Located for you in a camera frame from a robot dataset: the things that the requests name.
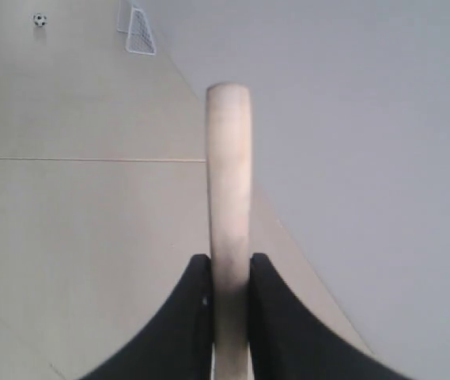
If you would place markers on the small soccer ball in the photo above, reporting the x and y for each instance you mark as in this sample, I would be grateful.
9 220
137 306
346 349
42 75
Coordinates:
39 20

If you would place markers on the white mini goal net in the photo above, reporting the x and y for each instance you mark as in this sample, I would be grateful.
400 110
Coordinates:
139 35

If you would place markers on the white wooden brush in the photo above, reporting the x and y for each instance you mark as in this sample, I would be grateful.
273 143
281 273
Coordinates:
228 167

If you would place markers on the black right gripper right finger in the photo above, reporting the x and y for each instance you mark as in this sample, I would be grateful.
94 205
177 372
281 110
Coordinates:
287 341

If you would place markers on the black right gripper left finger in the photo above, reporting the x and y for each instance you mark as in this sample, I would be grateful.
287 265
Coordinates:
177 342

